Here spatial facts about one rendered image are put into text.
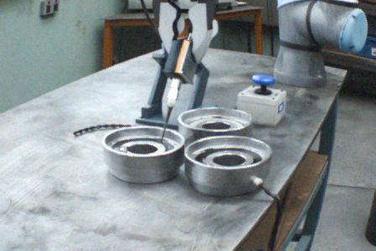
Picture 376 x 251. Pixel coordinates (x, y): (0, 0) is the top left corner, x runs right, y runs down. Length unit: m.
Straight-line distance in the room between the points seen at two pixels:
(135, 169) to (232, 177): 0.12
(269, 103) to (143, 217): 0.36
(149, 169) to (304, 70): 0.58
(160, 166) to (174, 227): 0.11
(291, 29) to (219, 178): 0.60
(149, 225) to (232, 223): 0.09
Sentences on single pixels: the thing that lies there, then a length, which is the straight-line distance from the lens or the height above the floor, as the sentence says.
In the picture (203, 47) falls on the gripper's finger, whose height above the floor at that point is 0.94.
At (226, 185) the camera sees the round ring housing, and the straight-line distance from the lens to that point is 0.54.
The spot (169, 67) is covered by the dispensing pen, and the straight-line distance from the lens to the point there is 0.65.
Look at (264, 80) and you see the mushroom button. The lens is 0.80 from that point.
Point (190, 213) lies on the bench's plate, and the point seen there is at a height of 0.80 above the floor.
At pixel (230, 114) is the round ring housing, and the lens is 0.74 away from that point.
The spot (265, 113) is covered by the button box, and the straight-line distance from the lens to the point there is 0.79.
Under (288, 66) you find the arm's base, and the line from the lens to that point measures 1.08.
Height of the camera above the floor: 1.05
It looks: 17 degrees down
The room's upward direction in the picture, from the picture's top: straight up
